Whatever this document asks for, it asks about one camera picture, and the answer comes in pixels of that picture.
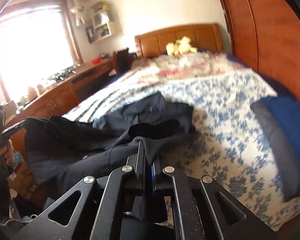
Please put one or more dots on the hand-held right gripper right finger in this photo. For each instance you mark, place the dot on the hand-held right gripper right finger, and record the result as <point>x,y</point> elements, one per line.
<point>153,177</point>

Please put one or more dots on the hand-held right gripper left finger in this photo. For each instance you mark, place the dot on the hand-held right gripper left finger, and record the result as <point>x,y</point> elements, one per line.
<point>140,160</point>

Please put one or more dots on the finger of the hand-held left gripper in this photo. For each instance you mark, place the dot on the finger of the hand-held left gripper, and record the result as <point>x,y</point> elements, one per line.
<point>15,128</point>

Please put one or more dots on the black double-breasted coat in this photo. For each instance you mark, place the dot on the black double-breasted coat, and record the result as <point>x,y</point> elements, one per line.
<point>90,140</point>

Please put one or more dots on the person's left hand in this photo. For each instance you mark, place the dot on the person's left hand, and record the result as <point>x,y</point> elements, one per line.
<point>6,155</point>

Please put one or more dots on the brown bottle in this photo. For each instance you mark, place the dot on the brown bottle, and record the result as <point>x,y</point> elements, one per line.
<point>32,93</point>

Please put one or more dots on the cardboard box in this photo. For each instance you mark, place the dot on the cardboard box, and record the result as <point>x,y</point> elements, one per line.
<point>22,177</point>

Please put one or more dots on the long wooden desk cabinet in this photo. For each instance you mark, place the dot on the long wooden desk cabinet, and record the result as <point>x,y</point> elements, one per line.
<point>62,97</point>

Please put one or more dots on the black devices on desk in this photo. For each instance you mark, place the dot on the black devices on desk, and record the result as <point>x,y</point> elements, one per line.
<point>62,74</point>

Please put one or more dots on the wood-framed window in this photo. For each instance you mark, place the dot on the wood-framed window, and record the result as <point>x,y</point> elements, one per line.
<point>32,47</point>

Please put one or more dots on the blue floral bed blanket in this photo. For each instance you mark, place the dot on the blue floral bed blanket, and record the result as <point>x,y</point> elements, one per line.
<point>227,120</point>

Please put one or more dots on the dark wooden chair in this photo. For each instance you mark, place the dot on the dark wooden chair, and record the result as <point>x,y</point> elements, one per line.
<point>121,60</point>

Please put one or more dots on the red bowl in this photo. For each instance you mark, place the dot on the red bowl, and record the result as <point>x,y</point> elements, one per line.
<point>96,60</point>

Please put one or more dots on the pink floral quilt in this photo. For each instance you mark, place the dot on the pink floral quilt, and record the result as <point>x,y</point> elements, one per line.
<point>190,65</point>

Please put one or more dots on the wooden headboard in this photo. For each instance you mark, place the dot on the wooden headboard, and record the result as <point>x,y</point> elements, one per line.
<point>152,42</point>

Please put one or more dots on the yellow plush toy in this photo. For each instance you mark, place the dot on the yellow plush toy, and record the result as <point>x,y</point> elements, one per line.
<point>181,46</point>

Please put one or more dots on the tied white curtain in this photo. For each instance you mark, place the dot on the tied white curtain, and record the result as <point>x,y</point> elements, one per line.
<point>79,10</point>

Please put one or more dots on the white paper bag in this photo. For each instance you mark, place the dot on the white paper bag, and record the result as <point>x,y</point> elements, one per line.
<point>100,18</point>

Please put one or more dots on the blue and grey folded jacket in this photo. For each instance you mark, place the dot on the blue and grey folded jacket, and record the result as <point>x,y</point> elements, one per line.
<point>290,130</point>

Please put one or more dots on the dark blue bed sheet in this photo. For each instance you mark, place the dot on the dark blue bed sheet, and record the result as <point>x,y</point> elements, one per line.
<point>275,82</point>

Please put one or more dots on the wooden louvred wardrobe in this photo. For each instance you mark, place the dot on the wooden louvred wardrobe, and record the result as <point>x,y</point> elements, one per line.
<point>270,30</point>

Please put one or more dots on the white wall shelf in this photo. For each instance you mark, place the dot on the white wall shelf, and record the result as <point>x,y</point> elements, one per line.
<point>112,28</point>

